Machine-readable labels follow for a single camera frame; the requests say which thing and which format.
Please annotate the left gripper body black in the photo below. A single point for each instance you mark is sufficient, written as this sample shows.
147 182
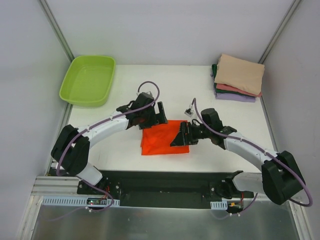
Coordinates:
154 117

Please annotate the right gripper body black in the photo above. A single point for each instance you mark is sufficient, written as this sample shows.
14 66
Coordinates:
186 133

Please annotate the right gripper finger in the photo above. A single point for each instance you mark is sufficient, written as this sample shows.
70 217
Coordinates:
179 140
184 127

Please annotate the orange t shirt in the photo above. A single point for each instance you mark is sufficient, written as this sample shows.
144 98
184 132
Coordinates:
157 140

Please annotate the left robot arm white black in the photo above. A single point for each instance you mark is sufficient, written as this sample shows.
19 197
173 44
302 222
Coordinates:
72 147

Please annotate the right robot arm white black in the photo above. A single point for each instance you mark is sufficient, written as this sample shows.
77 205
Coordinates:
279 176

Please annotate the lilac folded t shirt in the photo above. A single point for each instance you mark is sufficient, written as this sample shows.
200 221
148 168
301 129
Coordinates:
235 97

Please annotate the pink folded t shirt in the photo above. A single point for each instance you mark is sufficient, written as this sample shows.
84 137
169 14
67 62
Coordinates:
234 89

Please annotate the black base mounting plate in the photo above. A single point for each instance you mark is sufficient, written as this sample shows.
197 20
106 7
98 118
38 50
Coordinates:
178 201

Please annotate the green plastic bin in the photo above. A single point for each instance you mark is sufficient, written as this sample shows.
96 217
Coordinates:
88 81

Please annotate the dark green folded t shirt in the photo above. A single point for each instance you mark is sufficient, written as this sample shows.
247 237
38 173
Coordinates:
213 75

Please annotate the beige folded t shirt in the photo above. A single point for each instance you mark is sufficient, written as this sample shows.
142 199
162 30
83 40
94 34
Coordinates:
241 74

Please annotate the right white cable duct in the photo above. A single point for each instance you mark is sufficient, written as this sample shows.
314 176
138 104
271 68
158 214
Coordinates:
219 205

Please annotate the white cable duct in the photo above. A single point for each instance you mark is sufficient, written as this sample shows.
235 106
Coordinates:
72 201
219 205

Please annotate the right aluminium corner post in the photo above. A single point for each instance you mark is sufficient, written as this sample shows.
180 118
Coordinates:
279 30

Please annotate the aluminium corner post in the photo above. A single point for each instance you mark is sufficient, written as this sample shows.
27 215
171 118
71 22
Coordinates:
56 29
279 30

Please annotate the left white cable duct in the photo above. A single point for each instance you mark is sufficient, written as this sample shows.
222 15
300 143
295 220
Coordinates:
72 201

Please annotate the left aluminium corner post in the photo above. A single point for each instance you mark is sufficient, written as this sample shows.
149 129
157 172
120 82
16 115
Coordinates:
56 29

